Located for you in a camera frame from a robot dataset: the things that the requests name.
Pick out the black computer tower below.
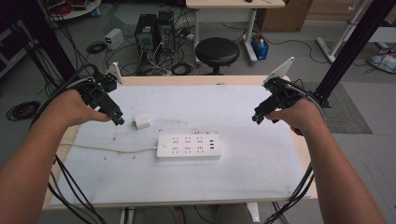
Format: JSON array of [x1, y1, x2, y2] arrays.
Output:
[[134, 13, 159, 67], [156, 9, 176, 61]]

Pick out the right gripper black cables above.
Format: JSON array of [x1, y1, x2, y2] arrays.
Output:
[[263, 78, 328, 224]]

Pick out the grey floor mat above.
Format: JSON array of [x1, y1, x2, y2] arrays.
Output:
[[297, 80, 374, 135]]

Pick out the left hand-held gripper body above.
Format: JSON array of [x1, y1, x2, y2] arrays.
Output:
[[75, 62, 124, 119]]

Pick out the brown cardboard box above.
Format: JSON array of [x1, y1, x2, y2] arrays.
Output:
[[256, 0, 313, 33]]

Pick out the black metal frame post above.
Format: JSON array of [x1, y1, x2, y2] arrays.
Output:
[[312, 0, 396, 109], [12, 0, 78, 82]]

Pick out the black round stool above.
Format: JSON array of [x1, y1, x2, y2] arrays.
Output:
[[194, 36, 241, 76]]

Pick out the pile of packets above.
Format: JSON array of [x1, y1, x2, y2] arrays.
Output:
[[365, 51, 396, 75]]

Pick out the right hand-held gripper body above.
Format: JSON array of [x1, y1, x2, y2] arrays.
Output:
[[253, 56, 313, 119]]

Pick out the wooden table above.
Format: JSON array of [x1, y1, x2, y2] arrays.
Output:
[[41, 74, 318, 211]]

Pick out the left gripper black cables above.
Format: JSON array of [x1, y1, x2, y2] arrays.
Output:
[[29, 63, 108, 224]]

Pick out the person's left hand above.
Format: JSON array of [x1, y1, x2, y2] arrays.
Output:
[[41, 89, 112, 129]]

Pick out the gripper black cables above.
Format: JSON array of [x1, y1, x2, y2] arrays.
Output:
[[263, 78, 328, 224], [29, 63, 108, 224]]

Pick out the round white table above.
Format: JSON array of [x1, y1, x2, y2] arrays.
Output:
[[38, 0, 103, 22]]

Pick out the white charger adapter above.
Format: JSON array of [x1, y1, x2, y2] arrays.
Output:
[[131, 113, 152, 131]]

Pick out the white power strip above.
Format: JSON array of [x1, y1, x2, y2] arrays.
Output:
[[156, 133, 222, 161]]

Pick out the white table mat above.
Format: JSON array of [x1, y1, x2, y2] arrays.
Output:
[[49, 84, 313, 207]]

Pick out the white-legged wooden desk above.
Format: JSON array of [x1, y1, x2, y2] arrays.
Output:
[[185, 0, 287, 65]]

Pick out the blue box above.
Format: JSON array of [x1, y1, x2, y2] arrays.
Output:
[[249, 33, 271, 62]]

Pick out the white metal stand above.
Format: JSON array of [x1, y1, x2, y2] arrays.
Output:
[[315, 0, 372, 64]]

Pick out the white bench power supply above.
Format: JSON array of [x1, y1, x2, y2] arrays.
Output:
[[104, 27, 125, 51]]

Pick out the white power strip cable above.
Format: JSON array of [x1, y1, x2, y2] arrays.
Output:
[[59, 142, 159, 154]]

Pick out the coiled black cable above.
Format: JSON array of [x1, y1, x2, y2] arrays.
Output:
[[170, 62, 193, 77], [6, 100, 42, 122], [86, 40, 107, 55]]

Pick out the person's right hand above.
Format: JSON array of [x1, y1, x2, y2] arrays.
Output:
[[265, 98, 326, 137]]

